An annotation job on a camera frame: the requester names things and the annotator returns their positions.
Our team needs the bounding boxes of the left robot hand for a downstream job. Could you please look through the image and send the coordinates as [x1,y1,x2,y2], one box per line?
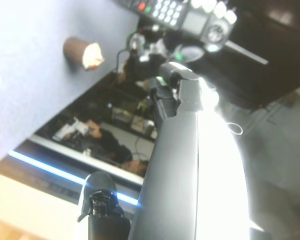
[76,62,273,240]

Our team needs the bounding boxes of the black box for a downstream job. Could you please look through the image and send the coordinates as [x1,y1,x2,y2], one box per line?
[114,0,270,65]

